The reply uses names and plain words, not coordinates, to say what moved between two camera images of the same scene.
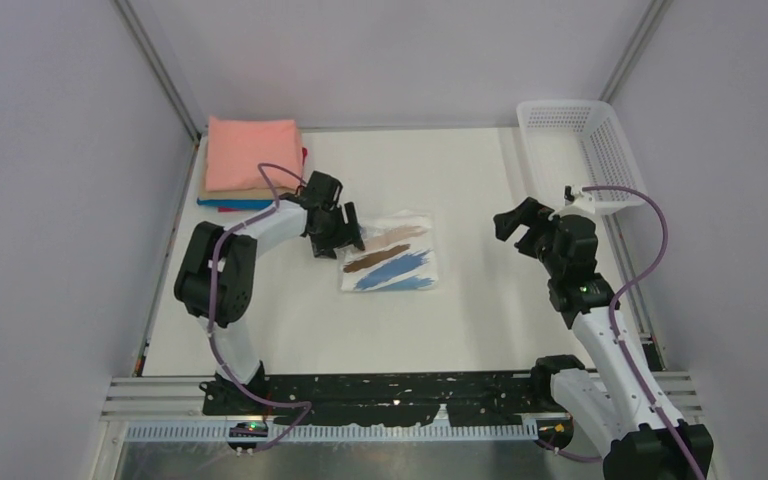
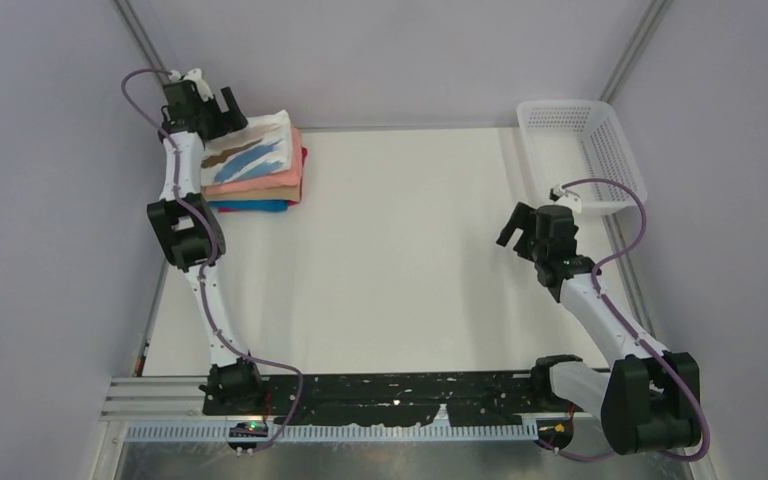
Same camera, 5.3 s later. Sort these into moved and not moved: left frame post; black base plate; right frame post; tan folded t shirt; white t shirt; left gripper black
Moved: left gripper black; white t shirt
Not moved: tan folded t shirt; right frame post; left frame post; black base plate
